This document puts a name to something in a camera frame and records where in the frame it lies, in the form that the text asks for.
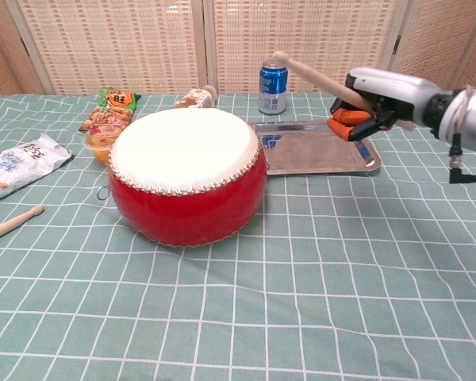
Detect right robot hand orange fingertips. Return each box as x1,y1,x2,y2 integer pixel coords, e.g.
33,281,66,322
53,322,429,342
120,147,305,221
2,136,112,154
328,66,442,143

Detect wooden drumstick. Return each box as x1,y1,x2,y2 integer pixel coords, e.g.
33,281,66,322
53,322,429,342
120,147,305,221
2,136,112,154
272,50,374,113
0,205,45,247

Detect red drum white head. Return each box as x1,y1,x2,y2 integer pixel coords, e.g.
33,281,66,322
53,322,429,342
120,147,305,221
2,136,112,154
97,110,269,249

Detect rectangular stainless steel tray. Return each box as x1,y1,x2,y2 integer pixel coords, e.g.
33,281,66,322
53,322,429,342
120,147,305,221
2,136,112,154
248,120,382,177

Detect blue soda can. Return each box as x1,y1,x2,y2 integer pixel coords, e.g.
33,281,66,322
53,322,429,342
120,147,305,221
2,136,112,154
258,60,289,116

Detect tea bottle yellow liquid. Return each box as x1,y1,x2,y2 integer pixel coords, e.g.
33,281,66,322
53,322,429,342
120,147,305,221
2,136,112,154
173,85,217,110

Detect green checked tablecloth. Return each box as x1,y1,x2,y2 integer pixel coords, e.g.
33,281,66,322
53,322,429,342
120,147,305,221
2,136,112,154
0,90,476,381

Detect green snack bag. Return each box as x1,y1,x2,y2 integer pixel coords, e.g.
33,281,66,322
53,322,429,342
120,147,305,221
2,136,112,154
79,87,143,134

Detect orange jelly cup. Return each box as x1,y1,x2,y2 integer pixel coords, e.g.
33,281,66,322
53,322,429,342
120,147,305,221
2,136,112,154
82,123,122,167

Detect white snack bag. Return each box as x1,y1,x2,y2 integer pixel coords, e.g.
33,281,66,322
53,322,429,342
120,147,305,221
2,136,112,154
0,133,73,206

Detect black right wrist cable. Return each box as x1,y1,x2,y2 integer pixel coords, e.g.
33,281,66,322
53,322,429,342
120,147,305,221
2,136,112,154
448,133,476,185

